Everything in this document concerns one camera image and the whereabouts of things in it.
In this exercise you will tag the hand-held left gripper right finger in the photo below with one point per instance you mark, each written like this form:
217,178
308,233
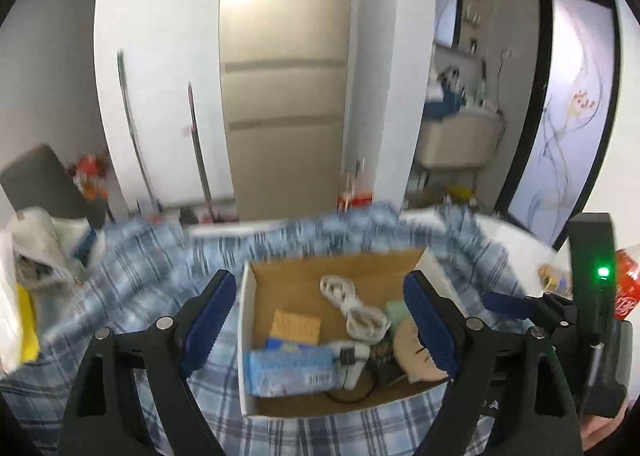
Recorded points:
430,321

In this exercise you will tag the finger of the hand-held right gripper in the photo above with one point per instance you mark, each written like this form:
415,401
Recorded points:
505,303

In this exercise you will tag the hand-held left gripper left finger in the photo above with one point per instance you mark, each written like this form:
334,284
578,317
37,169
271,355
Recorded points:
210,316

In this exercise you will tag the green notebook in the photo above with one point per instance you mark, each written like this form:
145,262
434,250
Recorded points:
397,312

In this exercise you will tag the black tissue pack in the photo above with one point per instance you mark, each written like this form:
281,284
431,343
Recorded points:
382,361

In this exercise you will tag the cardboard box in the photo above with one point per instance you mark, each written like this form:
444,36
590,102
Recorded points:
290,291

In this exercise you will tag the yellow sponge pad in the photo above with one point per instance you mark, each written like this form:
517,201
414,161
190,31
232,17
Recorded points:
297,326

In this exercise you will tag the white charger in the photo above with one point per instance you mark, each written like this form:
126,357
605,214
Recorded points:
352,366

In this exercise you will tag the blue tissue pack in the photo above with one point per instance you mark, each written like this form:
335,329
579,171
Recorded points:
285,366

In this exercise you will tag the person's right hand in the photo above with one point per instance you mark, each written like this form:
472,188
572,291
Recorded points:
605,431

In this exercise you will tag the gold packet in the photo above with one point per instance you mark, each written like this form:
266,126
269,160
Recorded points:
555,278

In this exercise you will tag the blue plaid shirt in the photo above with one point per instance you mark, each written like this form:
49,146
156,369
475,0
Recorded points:
150,256

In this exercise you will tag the yellow floor item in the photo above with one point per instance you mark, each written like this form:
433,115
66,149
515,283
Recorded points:
457,193

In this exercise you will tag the dark red stick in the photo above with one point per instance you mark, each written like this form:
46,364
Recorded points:
197,151

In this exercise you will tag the bathroom vanity cabinet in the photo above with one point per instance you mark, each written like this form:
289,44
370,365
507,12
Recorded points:
460,141

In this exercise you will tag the yellow packet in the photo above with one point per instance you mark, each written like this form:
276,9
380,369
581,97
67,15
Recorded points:
29,326

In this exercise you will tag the red toy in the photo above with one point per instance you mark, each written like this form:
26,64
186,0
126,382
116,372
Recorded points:
90,171

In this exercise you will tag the white plastic bag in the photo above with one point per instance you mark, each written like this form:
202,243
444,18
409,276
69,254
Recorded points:
35,231

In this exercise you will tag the blue cloth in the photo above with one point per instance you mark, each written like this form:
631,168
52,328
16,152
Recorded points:
442,106

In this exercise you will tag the grey chair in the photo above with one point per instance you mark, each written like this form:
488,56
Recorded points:
45,181

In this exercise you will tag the gold refrigerator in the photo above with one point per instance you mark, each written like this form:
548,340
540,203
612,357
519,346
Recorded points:
285,86

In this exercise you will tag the bathroom mirror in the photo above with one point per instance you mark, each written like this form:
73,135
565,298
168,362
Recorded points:
447,16

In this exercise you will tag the bathroom wall shelf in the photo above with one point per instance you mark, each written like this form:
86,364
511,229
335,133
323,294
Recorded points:
474,21

